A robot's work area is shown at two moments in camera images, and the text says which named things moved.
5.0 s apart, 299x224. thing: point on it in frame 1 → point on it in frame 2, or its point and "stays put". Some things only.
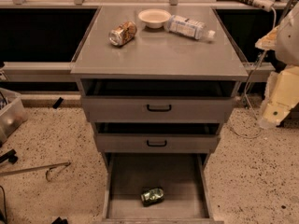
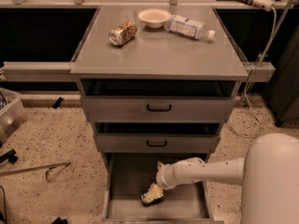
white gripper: x=289 y=46 → x=163 y=176
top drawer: x=157 y=100 stays put
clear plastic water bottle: x=185 y=26 stays put
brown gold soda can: x=122 y=34 stays put
